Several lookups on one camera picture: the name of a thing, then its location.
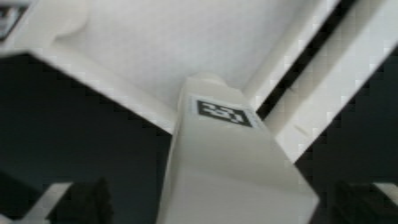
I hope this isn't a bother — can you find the white desk top tray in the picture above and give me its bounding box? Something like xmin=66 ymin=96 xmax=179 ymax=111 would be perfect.
xmin=0 ymin=0 xmax=339 ymax=130

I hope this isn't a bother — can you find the white desk leg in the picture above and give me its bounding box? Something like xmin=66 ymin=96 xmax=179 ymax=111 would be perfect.
xmin=0 ymin=0 xmax=91 ymax=54
xmin=156 ymin=73 xmax=320 ymax=224

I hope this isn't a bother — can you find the white L-shaped fence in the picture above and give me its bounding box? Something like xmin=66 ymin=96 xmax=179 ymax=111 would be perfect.
xmin=265 ymin=0 xmax=398 ymax=162

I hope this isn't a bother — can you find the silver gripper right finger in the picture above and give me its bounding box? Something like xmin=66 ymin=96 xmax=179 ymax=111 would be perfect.
xmin=334 ymin=181 xmax=398 ymax=224

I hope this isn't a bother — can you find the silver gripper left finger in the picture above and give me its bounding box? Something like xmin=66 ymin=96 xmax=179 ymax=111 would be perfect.
xmin=16 ymin=178 xmax=115 ymax=224

